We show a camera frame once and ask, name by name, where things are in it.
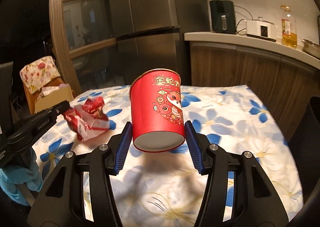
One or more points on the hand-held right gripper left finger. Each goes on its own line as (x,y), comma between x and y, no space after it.
(122,149)

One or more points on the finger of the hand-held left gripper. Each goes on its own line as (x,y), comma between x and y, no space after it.
(45,118)

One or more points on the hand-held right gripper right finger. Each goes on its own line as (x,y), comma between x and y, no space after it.
(195,149)

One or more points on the red white snack bag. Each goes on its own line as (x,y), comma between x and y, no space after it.
(87,122)

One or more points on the red paper cup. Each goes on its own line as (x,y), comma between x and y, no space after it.
(155,117)

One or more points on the black trash bin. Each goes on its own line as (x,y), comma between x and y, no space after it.
(310,129)

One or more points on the orange chair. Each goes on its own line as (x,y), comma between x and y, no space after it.
(29,99)

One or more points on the cardboard box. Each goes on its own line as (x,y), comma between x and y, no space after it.
(57,97)

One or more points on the floral chair cover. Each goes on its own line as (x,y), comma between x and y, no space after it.
(40,71)

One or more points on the blue floral cloth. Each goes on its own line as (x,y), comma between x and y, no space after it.
(237,129)

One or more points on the wooden glass door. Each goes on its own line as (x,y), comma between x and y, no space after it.
(56,29)

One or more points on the wooden kitchen counter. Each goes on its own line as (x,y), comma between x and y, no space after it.
(225,66)

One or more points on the white electric cooker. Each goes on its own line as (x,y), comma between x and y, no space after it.
(257,29)

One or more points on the black air fryer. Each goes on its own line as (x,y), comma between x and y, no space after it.
(220,14)

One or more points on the steel refrigerator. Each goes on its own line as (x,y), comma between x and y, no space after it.
(150,4)

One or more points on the cooking oil bottle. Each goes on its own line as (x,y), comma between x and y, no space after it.
(288,34)

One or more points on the steel bowl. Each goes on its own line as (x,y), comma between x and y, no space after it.
(312,48)

